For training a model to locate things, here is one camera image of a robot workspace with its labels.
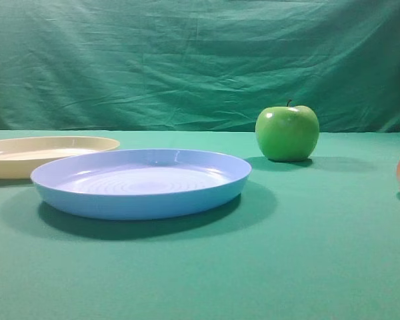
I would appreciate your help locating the green table cloth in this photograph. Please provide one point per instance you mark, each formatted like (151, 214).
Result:
(317, 240)

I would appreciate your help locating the green apple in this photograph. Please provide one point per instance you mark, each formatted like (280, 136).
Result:
(287, 133)

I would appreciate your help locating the green backdrop cloth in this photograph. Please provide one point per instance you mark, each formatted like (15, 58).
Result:
(197, 65)

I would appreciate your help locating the blue plastic plate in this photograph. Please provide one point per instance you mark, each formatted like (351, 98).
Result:
(141, 184)

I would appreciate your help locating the yellow plastic plate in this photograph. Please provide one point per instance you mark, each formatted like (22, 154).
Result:
(20, 156)

